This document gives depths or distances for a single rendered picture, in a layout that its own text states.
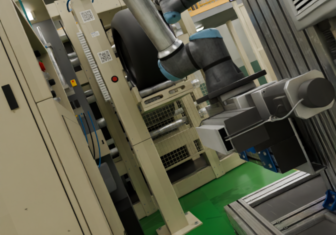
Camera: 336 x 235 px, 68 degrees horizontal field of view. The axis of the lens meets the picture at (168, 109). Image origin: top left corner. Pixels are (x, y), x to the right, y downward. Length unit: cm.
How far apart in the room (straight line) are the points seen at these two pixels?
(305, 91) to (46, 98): 69
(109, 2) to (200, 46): 131
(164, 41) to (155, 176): 95
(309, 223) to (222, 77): 54
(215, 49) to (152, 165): 94
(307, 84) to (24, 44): 77
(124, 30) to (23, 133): 95
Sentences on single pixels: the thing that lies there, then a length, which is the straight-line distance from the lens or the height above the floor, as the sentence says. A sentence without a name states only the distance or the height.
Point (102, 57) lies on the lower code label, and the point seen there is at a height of 122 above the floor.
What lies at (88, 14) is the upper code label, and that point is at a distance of 182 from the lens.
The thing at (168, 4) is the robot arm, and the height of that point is 117.
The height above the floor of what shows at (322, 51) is 70.
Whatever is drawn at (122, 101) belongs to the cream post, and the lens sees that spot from 164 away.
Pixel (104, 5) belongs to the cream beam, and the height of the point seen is 168.
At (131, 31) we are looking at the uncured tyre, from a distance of 156.
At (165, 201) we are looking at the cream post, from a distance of 170.
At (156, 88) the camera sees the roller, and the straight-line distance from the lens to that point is 160.
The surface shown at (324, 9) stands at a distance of 62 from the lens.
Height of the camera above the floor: 71
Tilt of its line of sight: 1 degrees up
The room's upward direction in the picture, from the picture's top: 24 degrees counter-clockwise
